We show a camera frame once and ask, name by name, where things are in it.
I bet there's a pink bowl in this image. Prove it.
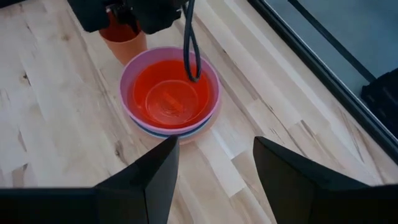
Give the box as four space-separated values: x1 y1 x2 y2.
119 46 223 136

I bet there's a black floor tape strip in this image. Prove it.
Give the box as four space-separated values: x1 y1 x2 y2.
287 0 377 83

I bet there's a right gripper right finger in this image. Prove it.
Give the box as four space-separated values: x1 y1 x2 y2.
252 136 370 224

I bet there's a white bowl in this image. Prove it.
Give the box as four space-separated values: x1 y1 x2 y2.
155 117 216 140

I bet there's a red bowl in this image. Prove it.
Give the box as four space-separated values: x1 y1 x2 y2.
127 58 216 130

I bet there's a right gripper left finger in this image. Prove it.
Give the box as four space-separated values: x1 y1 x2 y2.
95 135 181 224

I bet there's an orange cup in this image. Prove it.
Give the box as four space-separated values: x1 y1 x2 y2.
99 29 149 67

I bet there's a red cup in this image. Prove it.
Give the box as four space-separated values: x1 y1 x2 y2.
99 11 142 44

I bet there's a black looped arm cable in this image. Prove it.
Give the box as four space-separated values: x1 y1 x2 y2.
182 0 202 83

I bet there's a teal bowl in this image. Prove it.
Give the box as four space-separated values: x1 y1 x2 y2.
129 116 213 139

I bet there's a black metal table frame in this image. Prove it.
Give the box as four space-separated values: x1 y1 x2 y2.
246 0 398 166

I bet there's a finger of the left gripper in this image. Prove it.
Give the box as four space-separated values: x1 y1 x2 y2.
106 5 121 23
119 8 140 35

